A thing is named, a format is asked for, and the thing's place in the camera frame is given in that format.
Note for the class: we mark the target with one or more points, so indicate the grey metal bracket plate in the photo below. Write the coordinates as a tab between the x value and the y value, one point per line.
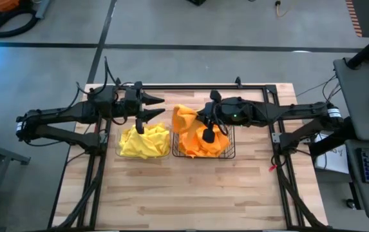
276	138

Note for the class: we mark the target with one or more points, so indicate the small red clip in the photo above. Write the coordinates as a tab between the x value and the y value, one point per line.
272	168

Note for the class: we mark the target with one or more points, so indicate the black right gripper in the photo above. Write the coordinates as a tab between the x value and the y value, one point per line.
223	111

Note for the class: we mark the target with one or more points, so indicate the grey keyboard desk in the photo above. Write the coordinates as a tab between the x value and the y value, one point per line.
355	193

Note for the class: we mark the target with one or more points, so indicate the grey metal table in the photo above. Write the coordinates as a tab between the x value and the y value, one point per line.
4	153

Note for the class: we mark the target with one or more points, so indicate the grey metal post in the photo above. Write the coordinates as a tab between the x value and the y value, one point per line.
42	8

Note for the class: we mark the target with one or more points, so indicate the grey side desk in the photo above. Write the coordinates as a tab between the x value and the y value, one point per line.
355	83

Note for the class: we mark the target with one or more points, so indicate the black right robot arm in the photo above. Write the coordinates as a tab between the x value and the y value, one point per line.
287	111

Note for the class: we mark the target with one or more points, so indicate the black pole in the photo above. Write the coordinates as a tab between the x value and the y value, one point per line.
367	50

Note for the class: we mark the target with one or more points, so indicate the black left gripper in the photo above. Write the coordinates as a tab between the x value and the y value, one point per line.
131	104

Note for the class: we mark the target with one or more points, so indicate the white box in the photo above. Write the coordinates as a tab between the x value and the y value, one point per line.
332	158

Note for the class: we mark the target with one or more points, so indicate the clear plastic bin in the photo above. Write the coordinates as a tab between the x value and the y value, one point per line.
118	141

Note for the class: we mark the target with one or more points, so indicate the black frame clamp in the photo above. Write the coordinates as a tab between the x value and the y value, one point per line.
118	82
238	82

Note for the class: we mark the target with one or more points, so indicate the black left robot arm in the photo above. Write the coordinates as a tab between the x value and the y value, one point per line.
71	112

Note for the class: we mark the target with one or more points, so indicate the black caster wheel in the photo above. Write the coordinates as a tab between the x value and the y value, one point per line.
350	204

